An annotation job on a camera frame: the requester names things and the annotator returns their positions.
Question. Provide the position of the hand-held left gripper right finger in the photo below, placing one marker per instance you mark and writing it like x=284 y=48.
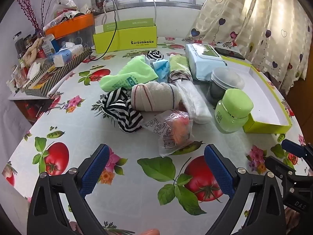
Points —
x=217 y=169

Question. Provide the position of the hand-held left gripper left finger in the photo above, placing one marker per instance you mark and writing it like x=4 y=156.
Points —
x=95 y=169

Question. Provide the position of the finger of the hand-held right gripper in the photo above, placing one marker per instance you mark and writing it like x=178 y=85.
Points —
x=293 y=149
x=276 y=166

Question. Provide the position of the lime green shallow box lid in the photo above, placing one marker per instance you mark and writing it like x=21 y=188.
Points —
x=264 y=98

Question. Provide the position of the clear bag with orange item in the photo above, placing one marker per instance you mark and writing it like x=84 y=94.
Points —
x=171 y=132

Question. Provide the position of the black white striped sock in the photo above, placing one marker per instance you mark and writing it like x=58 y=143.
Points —
x=124 y=112
x=154 y=54

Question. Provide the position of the white gauze cloth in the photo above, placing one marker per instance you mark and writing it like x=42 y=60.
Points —
x=193 y=100

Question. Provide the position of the white towel red stitching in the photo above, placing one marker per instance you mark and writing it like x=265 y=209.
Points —
x=154 y=96

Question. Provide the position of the light green microfiber cloth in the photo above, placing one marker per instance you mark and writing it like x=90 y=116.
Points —
x=132 y=73

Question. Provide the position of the green towel white print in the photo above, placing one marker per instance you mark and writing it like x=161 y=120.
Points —
x=177 y=64

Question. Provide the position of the blue face mask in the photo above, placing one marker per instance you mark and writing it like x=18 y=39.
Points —
x=161 y=71

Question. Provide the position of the person's right hand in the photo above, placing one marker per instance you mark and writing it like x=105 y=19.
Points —
x=293 y=222

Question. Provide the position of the vegetable print tablecloth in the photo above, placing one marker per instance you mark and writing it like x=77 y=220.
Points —
x=73 y=127

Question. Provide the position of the light green jar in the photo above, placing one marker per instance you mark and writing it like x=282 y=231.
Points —
x=232 y=112

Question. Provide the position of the clear plastic jar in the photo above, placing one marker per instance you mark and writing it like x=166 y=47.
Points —
x=225 y=83

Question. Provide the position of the striped cardboard tray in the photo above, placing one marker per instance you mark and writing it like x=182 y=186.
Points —
x=56 y=77

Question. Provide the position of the pale blue wet wipes pack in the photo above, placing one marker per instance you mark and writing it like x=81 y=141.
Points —
x=203 y=61

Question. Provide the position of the black smartphone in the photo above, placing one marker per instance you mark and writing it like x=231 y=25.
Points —
x=229 y=53

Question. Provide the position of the blue white tissue pack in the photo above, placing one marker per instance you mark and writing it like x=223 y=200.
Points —
x=69 y=53

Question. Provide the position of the heart print curtain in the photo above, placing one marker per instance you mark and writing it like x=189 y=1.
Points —
x=256 y=24

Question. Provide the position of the lime green cardboard box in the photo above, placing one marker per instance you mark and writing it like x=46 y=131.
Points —
x=127 y=41

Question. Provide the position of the orange plastic container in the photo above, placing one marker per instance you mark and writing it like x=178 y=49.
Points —
x=73 y=25

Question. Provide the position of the dried flower branches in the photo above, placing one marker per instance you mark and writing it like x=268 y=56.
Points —
x=29 y=9

